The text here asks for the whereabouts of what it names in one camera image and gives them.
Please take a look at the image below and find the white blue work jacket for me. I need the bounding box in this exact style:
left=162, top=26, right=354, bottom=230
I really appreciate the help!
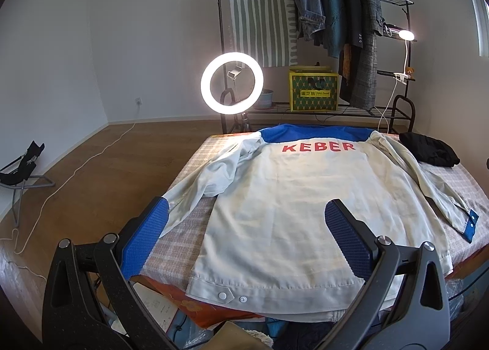
left=165, top=125, right=478, bottom=322

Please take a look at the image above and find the black metal clothes rack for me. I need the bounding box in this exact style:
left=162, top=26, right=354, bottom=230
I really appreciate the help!
left=217, top=0, right=417, bottom=135

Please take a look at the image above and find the plaid bed blanket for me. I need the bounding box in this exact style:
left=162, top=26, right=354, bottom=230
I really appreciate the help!
left=141, top=135, right=488, bottom=291

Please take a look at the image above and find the orange patterned bed sheet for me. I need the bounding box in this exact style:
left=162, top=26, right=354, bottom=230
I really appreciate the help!
left=132, top=275, right=260, bottom=329

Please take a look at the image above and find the black folded garment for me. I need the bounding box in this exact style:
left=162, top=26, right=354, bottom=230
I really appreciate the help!
left=399, top=132, right=460, bottom=168

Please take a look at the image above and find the grey plaid hanging coat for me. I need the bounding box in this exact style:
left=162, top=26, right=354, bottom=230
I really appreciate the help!
left=350, top=0, right=384, bottom=110

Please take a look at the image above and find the yellow green cardboard box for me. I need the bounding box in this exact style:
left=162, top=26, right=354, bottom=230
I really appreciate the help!
left=289, top=66, right=339, bottom=112

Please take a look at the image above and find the dark teal hanging jacket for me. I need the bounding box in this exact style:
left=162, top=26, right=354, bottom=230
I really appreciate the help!
left=314, top=0, right=345, bottom=59

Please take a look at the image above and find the white clip lamp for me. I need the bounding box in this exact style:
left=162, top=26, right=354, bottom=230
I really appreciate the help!
left=395, top=30, right=415, bottom=84

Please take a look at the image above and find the white floor cable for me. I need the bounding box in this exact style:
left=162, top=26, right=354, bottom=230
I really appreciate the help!
left=0, top=120, right=138, bottom=282

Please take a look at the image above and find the ring light tripod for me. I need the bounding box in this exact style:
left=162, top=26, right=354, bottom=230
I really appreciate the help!
left=229, top=112, right=253, bottom=133

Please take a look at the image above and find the striped white green wall hanging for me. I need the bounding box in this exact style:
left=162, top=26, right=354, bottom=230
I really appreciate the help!
left=230, top=0, right=298, bottom=68

